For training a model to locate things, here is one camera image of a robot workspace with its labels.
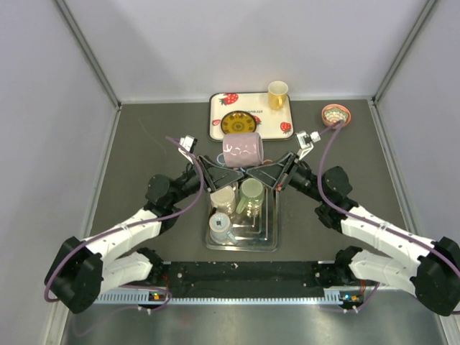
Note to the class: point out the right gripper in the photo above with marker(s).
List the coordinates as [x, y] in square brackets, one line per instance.
[277, 175]

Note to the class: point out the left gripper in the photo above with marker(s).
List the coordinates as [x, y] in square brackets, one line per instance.
[215, 177]

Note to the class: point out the green mug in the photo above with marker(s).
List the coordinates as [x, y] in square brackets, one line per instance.
[251, 197]

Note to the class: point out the purple mug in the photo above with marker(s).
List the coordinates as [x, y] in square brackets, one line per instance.
[243, 150]

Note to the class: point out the light blue white mug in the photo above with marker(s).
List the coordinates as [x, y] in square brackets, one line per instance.
[221, 229]

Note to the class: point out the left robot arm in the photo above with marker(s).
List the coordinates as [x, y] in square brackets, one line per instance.
[79, 272]

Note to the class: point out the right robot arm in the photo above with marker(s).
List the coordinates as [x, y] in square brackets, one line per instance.
[425, 268]

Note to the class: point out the grey blue mug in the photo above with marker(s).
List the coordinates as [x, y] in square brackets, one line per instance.
[220, 160]

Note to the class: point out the cream mug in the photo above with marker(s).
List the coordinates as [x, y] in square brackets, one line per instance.
[224, 200]

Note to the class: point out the yellow mug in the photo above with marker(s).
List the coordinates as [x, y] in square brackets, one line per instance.
[277, 94]

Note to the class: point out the strawberry serving tray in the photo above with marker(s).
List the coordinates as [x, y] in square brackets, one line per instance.
[271, 124]

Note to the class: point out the yellow patterned plate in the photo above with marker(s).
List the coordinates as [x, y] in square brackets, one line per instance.
[238, 122]

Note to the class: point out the metal tray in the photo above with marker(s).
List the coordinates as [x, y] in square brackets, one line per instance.
[257, 233]

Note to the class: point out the pink patterned bowl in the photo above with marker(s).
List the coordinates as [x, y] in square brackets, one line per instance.
[333, 113]

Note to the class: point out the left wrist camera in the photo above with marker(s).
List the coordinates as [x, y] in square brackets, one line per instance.
[187, 146]

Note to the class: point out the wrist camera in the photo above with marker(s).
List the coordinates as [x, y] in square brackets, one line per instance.
[187, 146]
[306, 142]

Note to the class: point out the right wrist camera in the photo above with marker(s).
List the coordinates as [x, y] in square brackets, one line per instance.
[306, 142]

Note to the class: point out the aluminium frame rail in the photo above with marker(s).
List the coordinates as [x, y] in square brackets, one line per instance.
[251, 298]

